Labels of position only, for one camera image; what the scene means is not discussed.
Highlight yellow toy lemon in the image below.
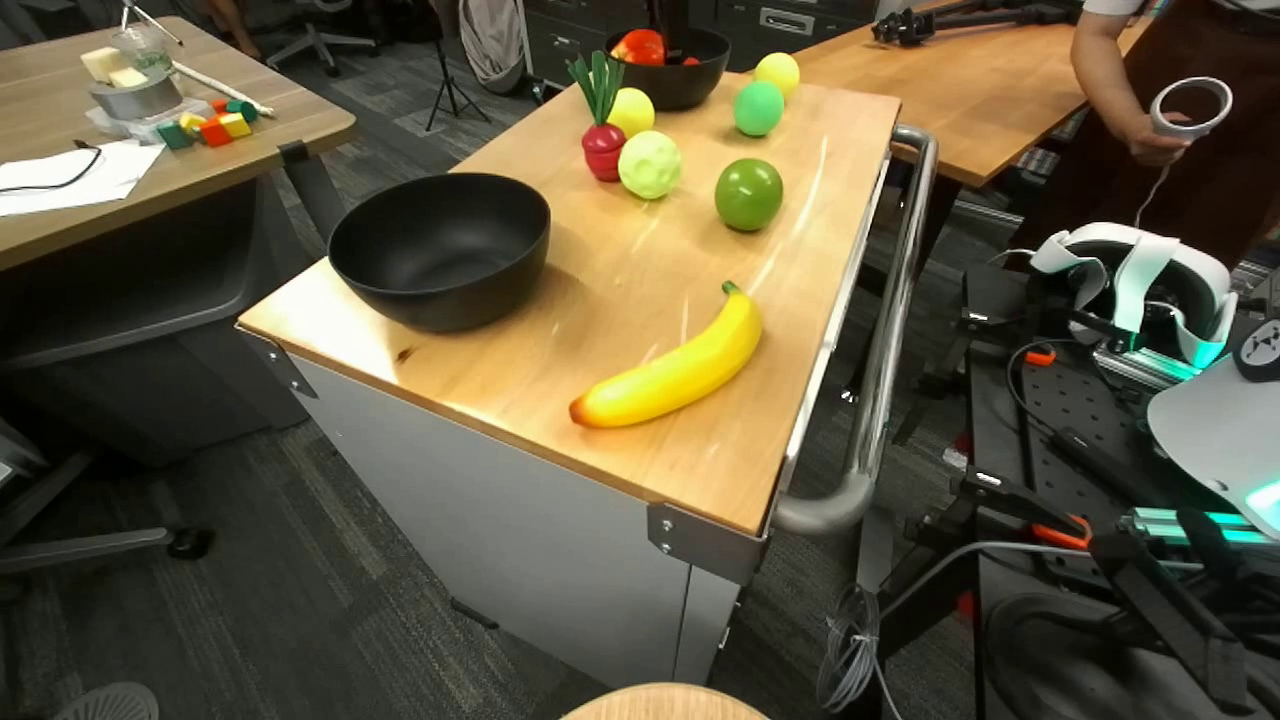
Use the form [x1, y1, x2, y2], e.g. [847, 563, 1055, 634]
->
[604, 83, 661, 139]

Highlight green toy ball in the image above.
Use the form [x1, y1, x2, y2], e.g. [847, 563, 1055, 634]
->
[729, 80, 788, 144]

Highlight light green dimpled ball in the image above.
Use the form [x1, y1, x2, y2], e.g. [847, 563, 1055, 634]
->
[616, 123, 690, 202]

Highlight red toy radish green leaves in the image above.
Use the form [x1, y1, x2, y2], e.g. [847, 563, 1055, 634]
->
[566, 46, 633, 187]

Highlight green toy apple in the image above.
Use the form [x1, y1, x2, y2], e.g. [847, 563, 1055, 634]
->
[712, 152, 788, 235]

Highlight yellow toy banana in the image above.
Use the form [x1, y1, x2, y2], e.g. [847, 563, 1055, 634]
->
[569, 275, 769, 432]

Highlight person forearm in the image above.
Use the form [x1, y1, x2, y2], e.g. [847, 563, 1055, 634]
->
[1068, 13, 1156, 131]

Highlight person hand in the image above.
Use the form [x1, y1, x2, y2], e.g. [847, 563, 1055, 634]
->
[1117, 113, 1196, 173]

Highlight large black bowl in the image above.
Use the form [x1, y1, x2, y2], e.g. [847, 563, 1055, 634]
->
[609, 21, 736, 117]

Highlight grey hanging cloth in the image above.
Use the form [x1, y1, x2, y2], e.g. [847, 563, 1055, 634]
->
[456, 0, 538, 97]

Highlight black floor tripod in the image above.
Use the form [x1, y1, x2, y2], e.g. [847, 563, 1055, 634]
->
[422, 0, 497, 136]

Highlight black device on table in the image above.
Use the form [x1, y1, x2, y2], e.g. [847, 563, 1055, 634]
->
[874, 0, 1092, 51]

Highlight wooden side table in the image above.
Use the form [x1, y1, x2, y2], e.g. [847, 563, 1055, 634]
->
[753, 0, 1163, 190]

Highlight small black bowl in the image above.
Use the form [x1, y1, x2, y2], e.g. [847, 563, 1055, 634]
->
[326, 168, 555, 335]

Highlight office chair wheeled base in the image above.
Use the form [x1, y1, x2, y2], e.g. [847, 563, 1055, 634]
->
[259, 0, 385, 74]

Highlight thin white stick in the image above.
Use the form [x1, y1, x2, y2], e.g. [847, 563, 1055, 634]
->
[119, 0, 281, 121]

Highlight colourful toy blocks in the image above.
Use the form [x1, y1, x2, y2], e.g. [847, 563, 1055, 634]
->
[156, 90, 264, 152]

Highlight white VR headset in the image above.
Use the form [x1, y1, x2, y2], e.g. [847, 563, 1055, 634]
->
[1023, 217, 1245, 392]

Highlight wooden butcher block table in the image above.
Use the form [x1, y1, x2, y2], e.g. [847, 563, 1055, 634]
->
[237, 65, 944, 690]

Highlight black perforated breadboard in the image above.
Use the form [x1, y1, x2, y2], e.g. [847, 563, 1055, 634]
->
[956, 257, 1280, 720]

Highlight white paper sheets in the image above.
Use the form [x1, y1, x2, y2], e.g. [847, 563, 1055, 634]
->
[0, 136, 171, 221]

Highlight wooden office table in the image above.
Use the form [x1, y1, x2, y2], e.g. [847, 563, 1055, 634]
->
[0, 13, 360, 275]

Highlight grey curved shell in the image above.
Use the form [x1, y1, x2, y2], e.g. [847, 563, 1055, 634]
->
[1145, 353, 1280, 539]

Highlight round wooden stool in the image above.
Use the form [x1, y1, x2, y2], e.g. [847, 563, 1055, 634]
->
[555, 674, 778, 720]

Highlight black stand tubes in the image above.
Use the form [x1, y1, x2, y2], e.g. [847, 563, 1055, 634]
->
[851, 513, 1264, 716]

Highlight black mesh office chair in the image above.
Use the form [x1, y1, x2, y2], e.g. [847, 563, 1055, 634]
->
[0, 410, 216, 578]

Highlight silver cart handle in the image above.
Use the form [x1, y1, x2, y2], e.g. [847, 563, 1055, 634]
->
[774, 123, 944, 539]

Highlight white ring VR controller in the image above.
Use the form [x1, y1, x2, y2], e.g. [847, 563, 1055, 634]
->
[1149, 71, 1239, 144]

